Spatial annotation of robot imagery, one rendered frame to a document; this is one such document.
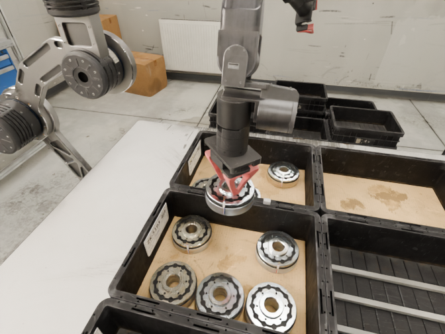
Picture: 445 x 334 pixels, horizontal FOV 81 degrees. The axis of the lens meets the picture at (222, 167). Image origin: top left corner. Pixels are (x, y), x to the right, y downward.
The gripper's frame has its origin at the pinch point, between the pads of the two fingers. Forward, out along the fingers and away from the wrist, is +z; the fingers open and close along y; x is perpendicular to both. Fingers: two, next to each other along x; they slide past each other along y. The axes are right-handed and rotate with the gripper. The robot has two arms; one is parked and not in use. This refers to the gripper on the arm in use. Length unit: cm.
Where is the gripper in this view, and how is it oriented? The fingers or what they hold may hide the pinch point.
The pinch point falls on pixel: (229, 183)
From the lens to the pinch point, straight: 54.2
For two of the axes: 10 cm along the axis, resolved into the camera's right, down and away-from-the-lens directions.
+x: -8.6, 3.1, -4.0
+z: -0.2, 7.7, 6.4
